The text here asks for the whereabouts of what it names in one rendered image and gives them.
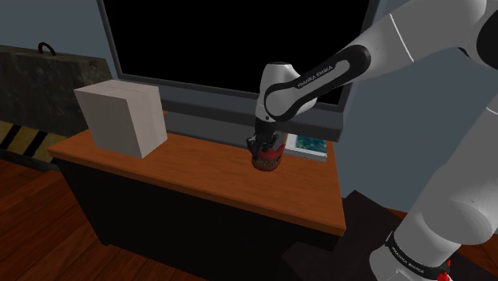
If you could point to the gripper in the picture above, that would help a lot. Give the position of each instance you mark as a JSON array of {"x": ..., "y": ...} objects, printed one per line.
[{"x": 264, "y": 136}]

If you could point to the red patterned cup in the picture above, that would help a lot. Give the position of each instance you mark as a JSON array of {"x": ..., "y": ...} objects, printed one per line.
[{"x": 268, "y": 160}]

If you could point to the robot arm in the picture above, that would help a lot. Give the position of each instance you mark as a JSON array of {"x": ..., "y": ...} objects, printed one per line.
[{"x": 447, "y": 218}]

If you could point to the book with blue cover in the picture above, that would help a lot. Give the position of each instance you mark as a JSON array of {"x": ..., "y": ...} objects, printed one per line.
[{"x": 309, "y": 146}]

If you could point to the wooden top dark desk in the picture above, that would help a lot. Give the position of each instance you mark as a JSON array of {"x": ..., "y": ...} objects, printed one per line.
[{"x": 202, "y": 171}]

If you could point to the large grey framed window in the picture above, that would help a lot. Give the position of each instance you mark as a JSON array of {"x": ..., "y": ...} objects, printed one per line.
[{"x": 233, "y": 46}]

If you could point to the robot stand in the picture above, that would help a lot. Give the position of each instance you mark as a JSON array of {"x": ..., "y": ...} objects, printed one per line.
[{"x": 342, "y": 249}]

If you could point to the white cardboard box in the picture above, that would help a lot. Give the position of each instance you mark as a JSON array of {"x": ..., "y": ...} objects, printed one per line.
[{"x": 122, "y": 116}]

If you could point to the dark grey stone block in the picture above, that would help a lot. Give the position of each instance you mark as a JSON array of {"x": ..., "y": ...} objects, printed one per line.
[{"x": 39, "y": 93}]

